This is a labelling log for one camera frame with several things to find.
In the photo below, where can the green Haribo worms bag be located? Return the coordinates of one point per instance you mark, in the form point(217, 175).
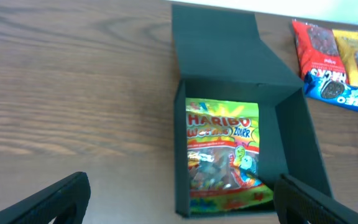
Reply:
point(223, 147)

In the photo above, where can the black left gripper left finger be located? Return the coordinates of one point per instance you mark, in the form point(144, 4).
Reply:
point(65, 201)

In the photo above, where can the blue Oreo cookie pack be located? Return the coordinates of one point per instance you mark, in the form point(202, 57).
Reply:
point(331, 92)

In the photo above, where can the red Hacks candy bag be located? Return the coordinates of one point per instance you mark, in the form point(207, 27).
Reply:
point(317, 52)

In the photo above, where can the dark green box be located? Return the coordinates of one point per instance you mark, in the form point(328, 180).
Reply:
point(221, 57)

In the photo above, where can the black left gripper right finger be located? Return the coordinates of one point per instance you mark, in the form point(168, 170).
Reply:
point(296, 201)

